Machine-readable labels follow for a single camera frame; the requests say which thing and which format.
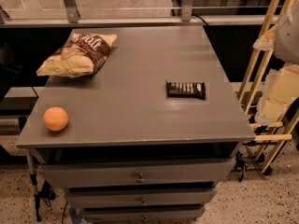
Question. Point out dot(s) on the yellow wooden rack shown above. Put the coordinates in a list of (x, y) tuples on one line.
[(269, 138)]

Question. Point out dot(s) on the brown chip bag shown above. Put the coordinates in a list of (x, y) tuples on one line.
[(81, 55)]

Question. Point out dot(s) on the bottom grey drawer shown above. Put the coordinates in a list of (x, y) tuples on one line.
[(144, 215)]

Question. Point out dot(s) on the top grey drawer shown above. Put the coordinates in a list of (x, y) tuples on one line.
[(92, 175)]

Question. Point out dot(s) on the middle grey drawer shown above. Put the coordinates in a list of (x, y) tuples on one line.
[(139, 197)]

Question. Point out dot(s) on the black rxbar chocolate bar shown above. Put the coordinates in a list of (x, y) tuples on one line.
[(186, 90)]

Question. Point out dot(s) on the grey drawer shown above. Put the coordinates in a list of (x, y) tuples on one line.
[(139, 197), (144, 215), (92, 175)]

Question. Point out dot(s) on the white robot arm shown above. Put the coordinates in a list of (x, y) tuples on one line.
[(281, 87)]

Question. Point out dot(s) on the black tripod stand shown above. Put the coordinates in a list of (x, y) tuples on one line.
[(46, 193)]

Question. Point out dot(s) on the grey drawer cabinet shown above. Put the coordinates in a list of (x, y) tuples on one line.
[(124, 114)]

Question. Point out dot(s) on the orange fruit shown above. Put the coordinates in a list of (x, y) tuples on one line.
[(55, 118)]

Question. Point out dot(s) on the metal railing frame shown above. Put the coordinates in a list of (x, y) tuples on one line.
[(80, 13)]

